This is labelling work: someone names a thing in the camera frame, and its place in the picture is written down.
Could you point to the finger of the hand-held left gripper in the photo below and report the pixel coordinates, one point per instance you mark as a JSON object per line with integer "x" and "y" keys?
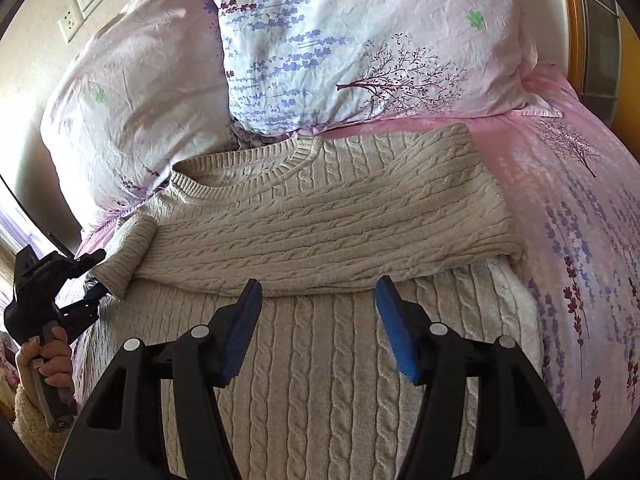
{"x": 89, "y": 262}
{"x": 85, "y": 312}

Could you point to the pale pink floral pillow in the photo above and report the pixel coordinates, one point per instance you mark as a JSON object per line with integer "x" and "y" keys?
{"x": 135, "y": 105}

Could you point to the white lavender tree-print pillow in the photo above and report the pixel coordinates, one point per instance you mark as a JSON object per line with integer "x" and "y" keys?
{"x": 360, "y": 25}

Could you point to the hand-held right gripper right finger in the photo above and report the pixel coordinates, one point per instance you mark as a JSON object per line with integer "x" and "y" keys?
{"x": 395, "y": 327}

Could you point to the white wall socket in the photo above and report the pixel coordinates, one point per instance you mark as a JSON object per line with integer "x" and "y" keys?
{"x": 70, "y": 22}

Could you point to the wooden framed glass panel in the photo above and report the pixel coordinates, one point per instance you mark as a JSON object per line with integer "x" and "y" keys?
{"x": 595, "y": 35}

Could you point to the person's left hand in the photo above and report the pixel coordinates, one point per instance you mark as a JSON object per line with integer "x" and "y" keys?
{"x": 57, "y": 360}

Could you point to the person's left forearm fleece sleeve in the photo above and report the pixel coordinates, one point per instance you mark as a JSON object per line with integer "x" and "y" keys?
{"x": 35, "y": 430}

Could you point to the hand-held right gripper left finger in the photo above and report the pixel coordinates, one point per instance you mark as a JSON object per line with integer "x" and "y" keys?
{"x": 244, "y": 327}

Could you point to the pink lavender-print bedsheet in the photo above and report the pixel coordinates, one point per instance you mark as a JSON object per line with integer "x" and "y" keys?
{"x": 565, "y": 220}

